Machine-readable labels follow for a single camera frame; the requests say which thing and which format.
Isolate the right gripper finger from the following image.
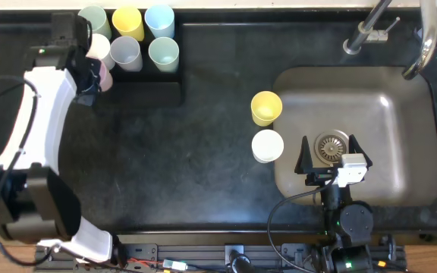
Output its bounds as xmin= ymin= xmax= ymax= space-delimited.
xmin=348 ymin=133 xmax=374 ymax=168
xmin=294 ymin=135 xmax=315 ymax=175

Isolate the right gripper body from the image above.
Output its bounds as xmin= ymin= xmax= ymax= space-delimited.
xmin=303 ymin=169 xmax=340 ymax=187

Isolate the white cup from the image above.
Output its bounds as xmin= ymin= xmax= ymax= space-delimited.
xmin=251 ymin=129 xmax=285 ymax=165
xmin=86 ymin=33 xmax=116 ymax=71

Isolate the yellow cup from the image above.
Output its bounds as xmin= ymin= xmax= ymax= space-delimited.
xmin=250 ymin=90 xmax=284 ymax=127
xmin=112 ymin=5 xmax=145 ymax=42

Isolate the steel sink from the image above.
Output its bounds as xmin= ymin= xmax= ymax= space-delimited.
xmin=272 ymin=66 xmax=437 ymax=208

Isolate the steel tap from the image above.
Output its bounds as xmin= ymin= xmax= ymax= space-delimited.
xmin=341 ymin=0 xmax=437 ymax=81

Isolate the black tray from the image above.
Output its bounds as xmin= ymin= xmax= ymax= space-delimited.
xmin=89 ymin=11 xmax=184 ymax=109

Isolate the green cup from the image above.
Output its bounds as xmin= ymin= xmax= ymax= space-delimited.
xmin=148 ymin=36 xmax=181 ymax=74
xmin=77 ymin=5 xmax=112 ymax=40

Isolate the blue cup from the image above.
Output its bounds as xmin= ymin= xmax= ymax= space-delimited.
xmin=144 ymin=4 xmax=176 ymax=39

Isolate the grey cup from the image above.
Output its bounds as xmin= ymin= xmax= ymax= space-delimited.
xmin=109 ymin=36 xmax=144 ymax=73

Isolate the pink cup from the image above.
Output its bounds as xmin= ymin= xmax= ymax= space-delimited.
xmin=97 ymin=60 xmax=114 ymax=93

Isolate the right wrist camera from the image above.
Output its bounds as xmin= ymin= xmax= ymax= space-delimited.
xmin=335 ymin=152 xmax=369 ymax=189

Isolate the black cable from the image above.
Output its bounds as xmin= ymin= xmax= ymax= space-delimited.
xmin=0 ymin=74 xmax=58 ymax=267
xmin=266 ymin=172 xmax=341 ymax=273

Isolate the mounting rail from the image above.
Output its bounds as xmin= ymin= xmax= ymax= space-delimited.
xmin=34 ymin=242 xmax=407 ymax=273

